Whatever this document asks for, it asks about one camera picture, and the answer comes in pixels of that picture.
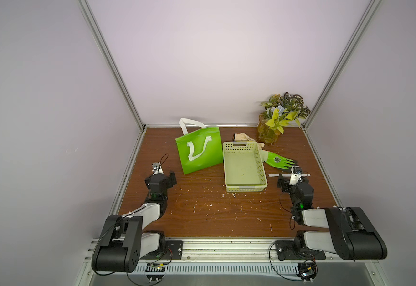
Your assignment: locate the green insulated delivery bag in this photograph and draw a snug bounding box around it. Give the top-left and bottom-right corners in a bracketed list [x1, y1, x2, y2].
[175, 118, 223, 175]

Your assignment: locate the light green perforated basket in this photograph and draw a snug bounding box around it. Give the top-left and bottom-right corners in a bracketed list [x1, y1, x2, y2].
[222, 141, 267, 193]

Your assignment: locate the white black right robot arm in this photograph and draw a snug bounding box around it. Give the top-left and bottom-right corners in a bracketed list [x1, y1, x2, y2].
[277, 174, 388, 260]

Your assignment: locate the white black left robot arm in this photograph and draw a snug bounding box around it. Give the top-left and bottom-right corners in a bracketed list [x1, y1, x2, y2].
[91, 170, 177, 275]

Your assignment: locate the green black work glove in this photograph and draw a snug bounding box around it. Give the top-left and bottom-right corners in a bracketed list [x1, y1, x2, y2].
[260, 150, 297, 172]

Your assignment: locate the amber plastic vase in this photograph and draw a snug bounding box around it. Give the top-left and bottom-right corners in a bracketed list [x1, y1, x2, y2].
[256, 114, 281, 145]

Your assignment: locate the small circuit board right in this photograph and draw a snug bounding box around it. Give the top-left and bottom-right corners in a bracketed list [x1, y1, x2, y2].
[297, 260, 318, 283]

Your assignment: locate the small circuit board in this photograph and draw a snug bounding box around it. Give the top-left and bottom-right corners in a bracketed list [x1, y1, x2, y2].
[145, 263, 167, 284]
[297, 260, 318, 283]

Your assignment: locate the small circuit board left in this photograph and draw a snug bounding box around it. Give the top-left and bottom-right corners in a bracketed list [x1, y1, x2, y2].
[145, 263, 167, 284]

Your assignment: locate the beige knit cotton glove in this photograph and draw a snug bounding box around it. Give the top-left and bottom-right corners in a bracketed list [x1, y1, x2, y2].
[232, 133, 265, 148]

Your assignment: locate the artificial flower plant bouquet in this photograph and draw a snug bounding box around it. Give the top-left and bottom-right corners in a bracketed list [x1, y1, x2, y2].
[260, 92, 311, 135]

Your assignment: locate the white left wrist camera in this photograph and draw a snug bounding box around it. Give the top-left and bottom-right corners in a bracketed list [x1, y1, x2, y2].
[152, 162, 164, 176]

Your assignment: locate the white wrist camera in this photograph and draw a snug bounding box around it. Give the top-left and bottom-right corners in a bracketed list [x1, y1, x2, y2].
[152, 162, 164, 176]
[289, 166, 303, 186]

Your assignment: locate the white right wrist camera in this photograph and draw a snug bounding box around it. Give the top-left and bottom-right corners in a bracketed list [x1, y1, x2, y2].
[289, 166, 303, 186]

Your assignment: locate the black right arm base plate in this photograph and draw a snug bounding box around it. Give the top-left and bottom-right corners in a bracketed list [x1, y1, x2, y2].
[274, 240, 327, 262]

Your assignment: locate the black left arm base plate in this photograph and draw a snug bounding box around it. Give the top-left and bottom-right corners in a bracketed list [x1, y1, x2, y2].
[141, 240, 184, 261]

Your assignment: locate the aluminium front frame rail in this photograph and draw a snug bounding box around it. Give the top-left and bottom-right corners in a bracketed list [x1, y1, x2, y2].
[83, 237, 380, 265]

